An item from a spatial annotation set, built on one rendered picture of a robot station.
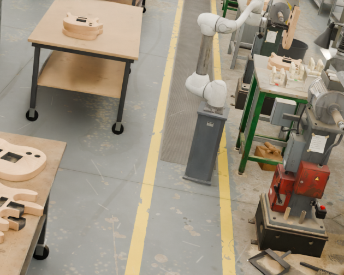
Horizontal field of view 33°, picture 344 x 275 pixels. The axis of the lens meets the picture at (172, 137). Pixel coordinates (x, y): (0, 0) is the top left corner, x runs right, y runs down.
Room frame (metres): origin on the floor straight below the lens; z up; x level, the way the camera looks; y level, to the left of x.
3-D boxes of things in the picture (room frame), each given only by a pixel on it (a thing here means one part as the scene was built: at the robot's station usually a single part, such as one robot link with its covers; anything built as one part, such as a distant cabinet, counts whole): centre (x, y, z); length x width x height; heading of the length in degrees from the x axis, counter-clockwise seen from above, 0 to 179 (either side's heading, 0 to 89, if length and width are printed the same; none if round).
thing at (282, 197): (3.97, -0.91, 0.47); 0.12 x 0.03 x 0.18; 92
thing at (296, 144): (4.11, -0.95, 0.93); 0.15 x 0.10 x 0.55; 2
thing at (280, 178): (4.11, -0.94, 0.49); 0.25 x 0.12 x 0.37; 2
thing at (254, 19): (5.36, -0.50, 1.47); 0.16 x 0.11 x 0.13; 88
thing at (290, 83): (5.34, -1.03, 0.98); 0.27 x 0.16 x 0.09; 179
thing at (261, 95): (5.10, -0.73, 0.45); 0.05 x 0.05 x 0.90; 2
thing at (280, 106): (4.26, -0.85, 0.99); 0.24 x 0.21 x 0.26; 2
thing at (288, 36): (5.34, -0.86, 1.47); 0.35 x 0.04 x 0.40; 179
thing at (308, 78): (5.33, -1.18, 1.02); 0.27 x 0.15 x 0.17; 179
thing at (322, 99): (4.18, -1.09, 1.25); 0.41 x 0.27 x 0.26; 2
